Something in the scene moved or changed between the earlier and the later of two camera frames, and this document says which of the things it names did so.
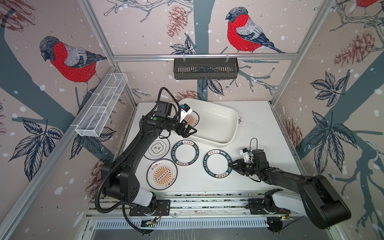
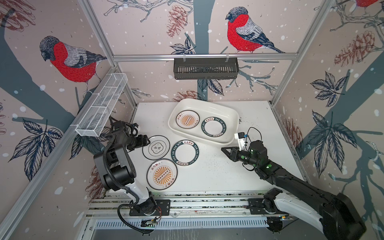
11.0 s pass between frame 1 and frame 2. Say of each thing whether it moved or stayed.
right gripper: moved
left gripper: moved
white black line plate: stayed
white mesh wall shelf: stayed
